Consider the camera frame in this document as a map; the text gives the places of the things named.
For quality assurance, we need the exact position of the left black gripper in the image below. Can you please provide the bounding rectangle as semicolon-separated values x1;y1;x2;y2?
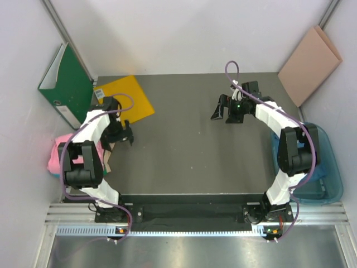
100;119;133;152

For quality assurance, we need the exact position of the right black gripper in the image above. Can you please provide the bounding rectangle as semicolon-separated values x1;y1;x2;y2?
211;95;248;124

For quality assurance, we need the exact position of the pink t shirt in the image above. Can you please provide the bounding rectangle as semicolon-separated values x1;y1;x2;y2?
47;133;73;178

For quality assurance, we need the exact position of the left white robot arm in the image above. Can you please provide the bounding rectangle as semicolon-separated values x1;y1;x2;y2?
58;93;134;222

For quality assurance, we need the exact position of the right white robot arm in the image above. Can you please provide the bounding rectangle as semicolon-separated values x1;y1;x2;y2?
211;80;320;221

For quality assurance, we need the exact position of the yellow padded envelope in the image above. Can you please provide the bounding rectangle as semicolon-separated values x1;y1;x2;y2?
94;75;155;123

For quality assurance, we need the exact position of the beige paper folder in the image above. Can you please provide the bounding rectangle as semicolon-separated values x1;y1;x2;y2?
278;26;342;107

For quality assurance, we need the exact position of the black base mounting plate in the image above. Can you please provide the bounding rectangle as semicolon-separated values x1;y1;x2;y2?
94;193;295;231

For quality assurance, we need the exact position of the blue t shirt in bin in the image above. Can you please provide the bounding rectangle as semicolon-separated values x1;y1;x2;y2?
271;128;330;190

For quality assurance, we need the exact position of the teal plastic bin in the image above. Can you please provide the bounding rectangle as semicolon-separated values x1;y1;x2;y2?
269;121;344;206

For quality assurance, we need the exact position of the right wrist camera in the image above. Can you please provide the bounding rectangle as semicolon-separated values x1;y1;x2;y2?
230;80;244;101

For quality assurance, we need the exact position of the green ring binder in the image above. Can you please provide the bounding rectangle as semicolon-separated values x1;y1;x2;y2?
38;44;93;130

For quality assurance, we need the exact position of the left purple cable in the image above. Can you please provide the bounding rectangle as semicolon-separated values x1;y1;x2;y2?
59;93;136;242

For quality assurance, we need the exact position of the purple cable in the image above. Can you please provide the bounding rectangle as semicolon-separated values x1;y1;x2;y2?
59;93;136;242
224;60;319;242

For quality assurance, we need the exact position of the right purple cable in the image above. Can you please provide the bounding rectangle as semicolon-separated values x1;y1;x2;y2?
224;60;319;242

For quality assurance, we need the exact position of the grey slotted cable duct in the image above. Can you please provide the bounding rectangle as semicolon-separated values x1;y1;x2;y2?
56;225;278;237

